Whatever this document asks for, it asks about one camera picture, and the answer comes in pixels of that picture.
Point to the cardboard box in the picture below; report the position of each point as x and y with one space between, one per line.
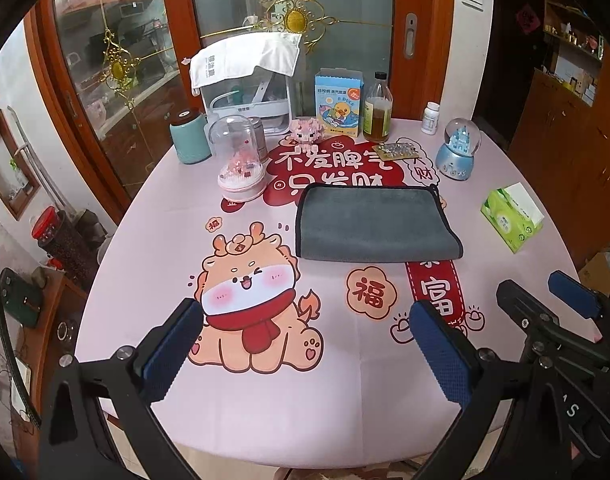
597 272

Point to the teal canister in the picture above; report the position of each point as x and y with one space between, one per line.
190 140

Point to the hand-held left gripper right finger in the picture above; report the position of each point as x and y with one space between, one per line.
442 355

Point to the wooden cabinet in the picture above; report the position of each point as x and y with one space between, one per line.
560 160

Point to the glass dome with pink figurine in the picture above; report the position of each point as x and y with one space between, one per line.
237 165

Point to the pill blister pack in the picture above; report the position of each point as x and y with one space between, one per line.
396 150

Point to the blue castle snow globe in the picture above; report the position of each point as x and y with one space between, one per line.
457 152

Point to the white countertop appliance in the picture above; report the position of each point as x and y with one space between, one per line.
245 107

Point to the white power strip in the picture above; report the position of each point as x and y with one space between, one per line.
5 385

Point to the blue duck print box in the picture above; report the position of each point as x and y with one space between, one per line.
339 105

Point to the wooden wall shelf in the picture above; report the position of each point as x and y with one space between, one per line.
575 35

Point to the pink block pig figure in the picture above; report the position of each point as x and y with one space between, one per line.
307 129

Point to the grey towel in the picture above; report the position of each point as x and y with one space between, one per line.
375 225

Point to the wooden side table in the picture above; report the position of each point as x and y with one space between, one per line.
50 340

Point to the wooden framed glass door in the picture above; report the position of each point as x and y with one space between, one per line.
345 10
130 35

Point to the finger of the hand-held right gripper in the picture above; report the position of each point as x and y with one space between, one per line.
575 293
521 306

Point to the green tissue pack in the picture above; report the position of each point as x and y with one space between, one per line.
510 220

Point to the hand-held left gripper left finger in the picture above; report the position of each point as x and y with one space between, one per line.
171 355

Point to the white cloth cover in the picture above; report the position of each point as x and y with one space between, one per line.
245 57

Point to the glass bottle with yellow liquid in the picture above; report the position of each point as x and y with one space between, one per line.
377 115

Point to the small metal tin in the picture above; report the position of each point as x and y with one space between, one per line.
258 132

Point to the white pill bottle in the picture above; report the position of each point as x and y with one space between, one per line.
430 119

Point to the red paper decoration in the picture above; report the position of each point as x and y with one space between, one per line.
529 20

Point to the dark green bag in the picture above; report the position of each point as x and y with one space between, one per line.
22 300

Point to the pink printed tablecloth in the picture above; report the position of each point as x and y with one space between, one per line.
345 340

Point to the red lid storage jar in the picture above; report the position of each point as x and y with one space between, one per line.
65 247

